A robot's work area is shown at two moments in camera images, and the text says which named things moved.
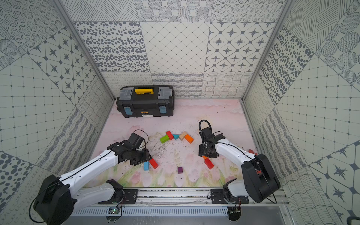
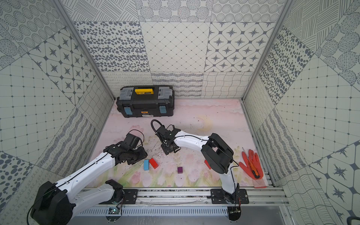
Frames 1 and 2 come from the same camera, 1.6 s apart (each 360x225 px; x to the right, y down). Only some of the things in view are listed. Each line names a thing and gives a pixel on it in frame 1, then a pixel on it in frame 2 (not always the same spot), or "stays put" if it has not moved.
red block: [208, 163] stays put
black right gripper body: [204, 151] to [167, 149]
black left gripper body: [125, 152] stays put
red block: [153, 163] stays put
